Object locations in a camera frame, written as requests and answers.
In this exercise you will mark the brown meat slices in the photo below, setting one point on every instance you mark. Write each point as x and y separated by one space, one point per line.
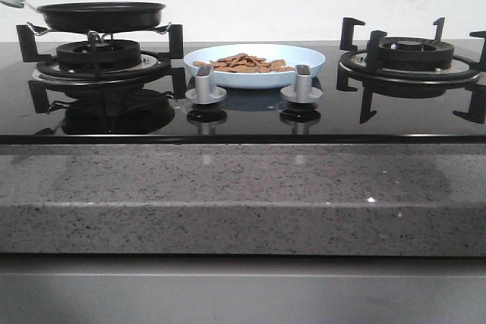
247 64

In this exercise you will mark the light blue plate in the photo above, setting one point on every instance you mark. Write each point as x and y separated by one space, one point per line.
292 55

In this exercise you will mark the black frying pan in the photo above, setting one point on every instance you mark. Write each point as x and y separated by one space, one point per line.
102 17

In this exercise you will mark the left silver stove knob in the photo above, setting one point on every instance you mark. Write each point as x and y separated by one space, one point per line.
205 90

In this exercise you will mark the silver stove knob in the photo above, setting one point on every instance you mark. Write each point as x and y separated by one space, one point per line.
205 90
302 91

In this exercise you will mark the right silver stove knob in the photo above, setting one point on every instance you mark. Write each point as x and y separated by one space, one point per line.
302 91

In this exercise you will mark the black glass gas hob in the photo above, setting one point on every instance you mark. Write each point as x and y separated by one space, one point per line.
352 110

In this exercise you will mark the left black pan support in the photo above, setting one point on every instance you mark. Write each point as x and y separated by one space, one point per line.
98 86

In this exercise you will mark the black pan support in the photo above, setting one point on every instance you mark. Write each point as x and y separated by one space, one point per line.
98 86
407 80

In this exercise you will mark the right black pan support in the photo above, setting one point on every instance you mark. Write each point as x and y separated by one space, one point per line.
407 80

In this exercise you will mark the left black gas burner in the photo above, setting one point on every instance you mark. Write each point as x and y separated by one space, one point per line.
111 55

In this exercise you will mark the black gas burner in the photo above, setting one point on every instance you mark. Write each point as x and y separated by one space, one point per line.
111 55
433 53

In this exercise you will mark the right black gas burner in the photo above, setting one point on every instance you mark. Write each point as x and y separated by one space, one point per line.
433 53

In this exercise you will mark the grey cabinet front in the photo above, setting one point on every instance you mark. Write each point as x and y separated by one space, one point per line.
68 289

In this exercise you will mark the wire pan stand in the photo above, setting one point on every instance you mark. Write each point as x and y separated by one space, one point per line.
174 31

